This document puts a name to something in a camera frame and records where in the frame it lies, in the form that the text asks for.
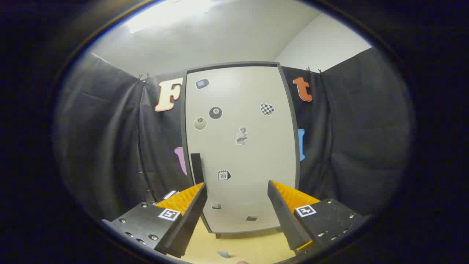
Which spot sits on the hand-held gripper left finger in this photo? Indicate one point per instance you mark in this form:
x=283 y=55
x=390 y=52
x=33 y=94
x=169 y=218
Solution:
x=187 y=223

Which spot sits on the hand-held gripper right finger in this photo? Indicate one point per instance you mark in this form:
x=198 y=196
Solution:
x=285 y=216

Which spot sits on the white cabinet door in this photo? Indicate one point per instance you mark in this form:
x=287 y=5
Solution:
x=249 y=91

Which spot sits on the dark blue white book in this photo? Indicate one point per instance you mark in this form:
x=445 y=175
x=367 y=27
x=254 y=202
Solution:
x=170 y=194

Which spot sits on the small blue scrap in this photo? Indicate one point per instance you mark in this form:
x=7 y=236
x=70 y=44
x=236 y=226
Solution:
x=222 y=254

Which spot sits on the grey cabinet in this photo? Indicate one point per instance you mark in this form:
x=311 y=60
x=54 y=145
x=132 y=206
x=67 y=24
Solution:
x=183 y=117

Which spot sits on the black backdrop cloth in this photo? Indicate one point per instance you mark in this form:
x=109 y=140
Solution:
x=110 y=139

